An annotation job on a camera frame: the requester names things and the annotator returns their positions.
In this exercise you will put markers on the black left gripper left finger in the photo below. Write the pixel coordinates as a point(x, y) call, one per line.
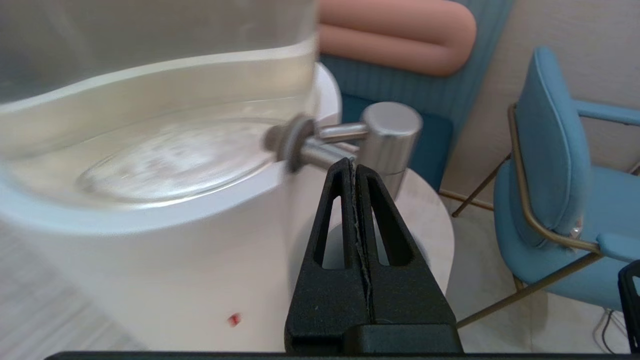
point(325, 300)

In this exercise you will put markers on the pink bolster cushion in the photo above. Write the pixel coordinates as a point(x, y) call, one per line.
point(395, 35)

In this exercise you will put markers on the clear water dispenser white base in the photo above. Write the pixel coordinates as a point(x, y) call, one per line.
point(150, 250)

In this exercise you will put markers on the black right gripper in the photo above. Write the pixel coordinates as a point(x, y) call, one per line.
point(631, 300)

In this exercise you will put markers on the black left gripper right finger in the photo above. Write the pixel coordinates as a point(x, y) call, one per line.
point(405, 295)

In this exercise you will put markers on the blue armchair gold frame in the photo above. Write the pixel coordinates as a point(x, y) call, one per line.
point(545, 160)

